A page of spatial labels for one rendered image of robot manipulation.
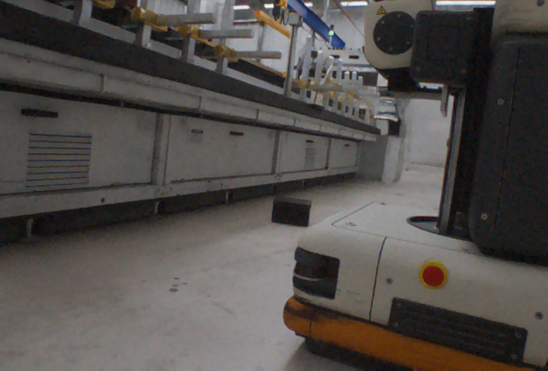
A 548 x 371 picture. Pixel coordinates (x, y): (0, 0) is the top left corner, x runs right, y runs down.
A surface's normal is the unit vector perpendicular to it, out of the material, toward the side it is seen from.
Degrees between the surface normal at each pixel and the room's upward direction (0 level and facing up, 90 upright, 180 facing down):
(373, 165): 90
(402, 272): 85
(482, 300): 90
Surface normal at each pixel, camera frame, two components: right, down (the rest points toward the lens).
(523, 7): -0.42, 0.00
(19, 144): 0.90, 0.14
